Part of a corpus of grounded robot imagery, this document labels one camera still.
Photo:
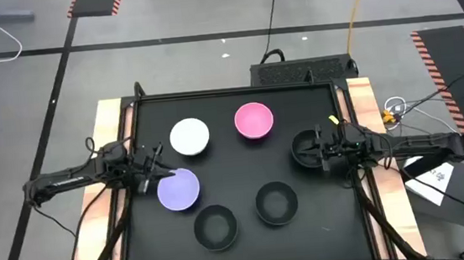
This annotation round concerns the black computer case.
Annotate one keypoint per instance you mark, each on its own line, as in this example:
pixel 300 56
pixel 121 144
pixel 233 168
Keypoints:
pixel 302 71

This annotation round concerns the yellow connector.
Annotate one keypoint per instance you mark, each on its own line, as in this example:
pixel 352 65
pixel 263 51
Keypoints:
pixel 388 117

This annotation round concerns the black bowl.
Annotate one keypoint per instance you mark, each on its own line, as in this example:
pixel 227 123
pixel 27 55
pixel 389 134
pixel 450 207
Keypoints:
pixel 276 204
pixel 302 162
pixel 215 228

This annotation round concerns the pink bowl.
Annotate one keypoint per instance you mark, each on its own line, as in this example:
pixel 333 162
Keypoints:
pixel 253 119

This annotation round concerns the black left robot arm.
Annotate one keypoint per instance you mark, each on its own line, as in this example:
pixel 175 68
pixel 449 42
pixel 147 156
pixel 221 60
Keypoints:
pixel 64 180

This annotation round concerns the purple bowl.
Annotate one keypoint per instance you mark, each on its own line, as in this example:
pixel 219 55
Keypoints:
pixel 178 191

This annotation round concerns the white paper sheet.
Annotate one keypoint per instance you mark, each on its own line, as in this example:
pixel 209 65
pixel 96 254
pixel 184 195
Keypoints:
pixel 434 184

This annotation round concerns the yellow tag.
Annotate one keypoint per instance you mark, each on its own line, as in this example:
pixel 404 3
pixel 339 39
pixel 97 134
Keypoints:
pixel 334 119

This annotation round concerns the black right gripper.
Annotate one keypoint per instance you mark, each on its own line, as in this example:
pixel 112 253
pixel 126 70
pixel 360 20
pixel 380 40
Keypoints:
pixel 340 145

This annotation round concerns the white bowl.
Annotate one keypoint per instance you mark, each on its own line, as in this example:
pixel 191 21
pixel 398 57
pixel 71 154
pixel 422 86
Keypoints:
pixel 189 136

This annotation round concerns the black hazard-striped floor mat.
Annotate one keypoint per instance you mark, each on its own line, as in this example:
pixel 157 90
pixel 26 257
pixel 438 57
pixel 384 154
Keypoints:
pixel 453 64
pixel 94 2

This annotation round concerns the light wooden table board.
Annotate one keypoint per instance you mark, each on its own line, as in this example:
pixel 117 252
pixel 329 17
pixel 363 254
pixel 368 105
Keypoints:
pixel 361 93
pixel 108 115

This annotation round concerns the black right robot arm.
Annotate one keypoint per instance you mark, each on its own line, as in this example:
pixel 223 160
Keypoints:
pixel 419 147

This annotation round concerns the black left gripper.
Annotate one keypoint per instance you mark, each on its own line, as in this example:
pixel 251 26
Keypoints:
pixel 147 167

